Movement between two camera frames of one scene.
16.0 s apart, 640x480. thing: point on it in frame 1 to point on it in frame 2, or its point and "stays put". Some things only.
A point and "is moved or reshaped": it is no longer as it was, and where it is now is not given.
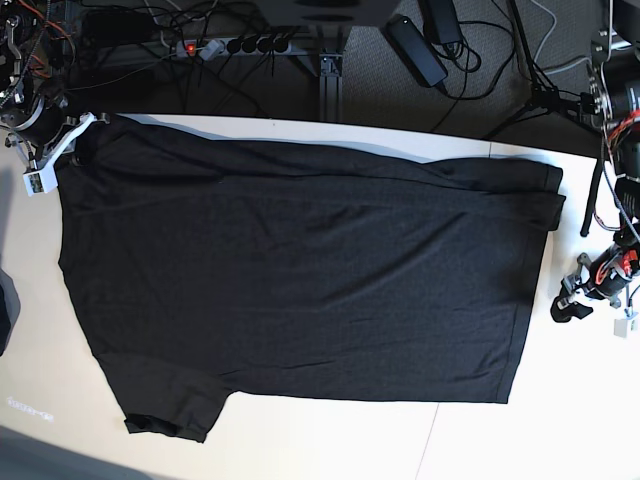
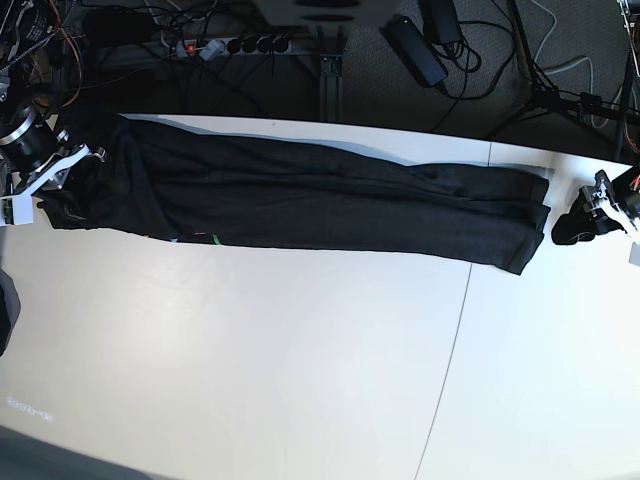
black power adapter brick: x=414 y=50 stays put
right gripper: x=605 y=277 to x=584 y=220
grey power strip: x=234 y=46 stays put
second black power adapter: x=440 y=20 stays put
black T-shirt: x=209 y=264 is moved or reshaped
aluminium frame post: x=330 y=87 stays put
